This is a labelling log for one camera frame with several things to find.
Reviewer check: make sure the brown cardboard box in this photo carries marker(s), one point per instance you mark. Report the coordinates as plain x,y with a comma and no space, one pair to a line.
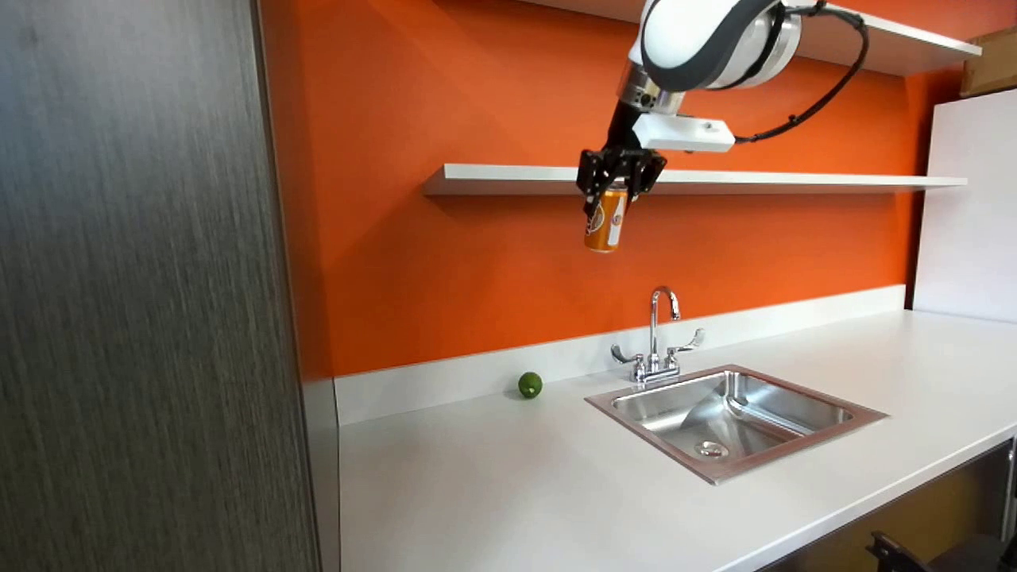
992,76

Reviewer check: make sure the green lime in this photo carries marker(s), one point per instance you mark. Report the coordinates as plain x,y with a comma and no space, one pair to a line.
527,385

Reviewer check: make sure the round sink drain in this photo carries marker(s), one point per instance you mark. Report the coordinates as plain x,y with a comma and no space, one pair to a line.
714,451

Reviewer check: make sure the dark wood cabinet panel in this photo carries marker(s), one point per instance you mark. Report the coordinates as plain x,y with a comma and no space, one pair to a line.
138,287

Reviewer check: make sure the white flat panel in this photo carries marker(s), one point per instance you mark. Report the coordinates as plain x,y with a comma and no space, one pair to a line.
971,210

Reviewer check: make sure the stainless steel sink basin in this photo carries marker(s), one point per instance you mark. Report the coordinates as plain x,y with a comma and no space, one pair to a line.
741,417

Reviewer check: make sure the black angular object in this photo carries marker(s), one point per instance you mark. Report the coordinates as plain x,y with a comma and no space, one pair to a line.
889,551

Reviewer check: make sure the long white wall shelf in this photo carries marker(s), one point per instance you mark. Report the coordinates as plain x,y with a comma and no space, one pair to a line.
509,180

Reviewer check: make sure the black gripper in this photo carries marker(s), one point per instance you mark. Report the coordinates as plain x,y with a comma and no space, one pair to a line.
625,168

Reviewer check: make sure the white wall shelf under ceiling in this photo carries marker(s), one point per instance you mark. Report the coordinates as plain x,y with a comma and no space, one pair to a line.
911,35

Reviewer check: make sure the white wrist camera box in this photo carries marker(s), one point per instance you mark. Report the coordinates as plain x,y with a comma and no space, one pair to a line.
686,136

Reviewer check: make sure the small tan bottle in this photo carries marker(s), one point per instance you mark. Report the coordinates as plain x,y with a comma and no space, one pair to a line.
605,223

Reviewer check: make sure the brown base cabinet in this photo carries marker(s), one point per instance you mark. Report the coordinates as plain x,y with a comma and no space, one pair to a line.
931,519

